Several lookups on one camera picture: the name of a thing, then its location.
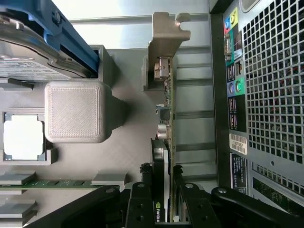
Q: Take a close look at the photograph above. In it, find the open black PC case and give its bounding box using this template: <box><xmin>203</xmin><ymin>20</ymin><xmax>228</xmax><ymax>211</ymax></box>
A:
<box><xmin>209</xmin><ymin>0</ymin><xmax>304</xmax><ymax>228</ymax></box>

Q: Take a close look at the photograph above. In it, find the silver CPU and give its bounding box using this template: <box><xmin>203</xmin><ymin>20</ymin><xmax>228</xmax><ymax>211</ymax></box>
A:
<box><xmin>3</xmin><ymin>115</ymin><xmax>46</xmax><ymax>161</ymax></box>

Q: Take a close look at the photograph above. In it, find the white barcode sticker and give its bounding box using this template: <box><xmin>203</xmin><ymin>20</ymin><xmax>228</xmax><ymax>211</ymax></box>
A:
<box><xmin>229</xmin><ymin>133</ymin><xmax>249</xmax><ymax>155</ymax></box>

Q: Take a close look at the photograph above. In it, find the green RAM stick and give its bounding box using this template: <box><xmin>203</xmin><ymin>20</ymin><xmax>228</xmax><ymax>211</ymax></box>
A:
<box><xmin>0</xmin><ymin>179</ymin><xmax>105</xmax><ymax>190</ymax></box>

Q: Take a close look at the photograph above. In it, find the hard disk with blue caddy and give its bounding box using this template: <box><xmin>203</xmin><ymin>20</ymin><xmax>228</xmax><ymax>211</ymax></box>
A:
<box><xmin>0</xmin><ymin>0</ymin><xmax>99</xmax><ymax>83</ymax></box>

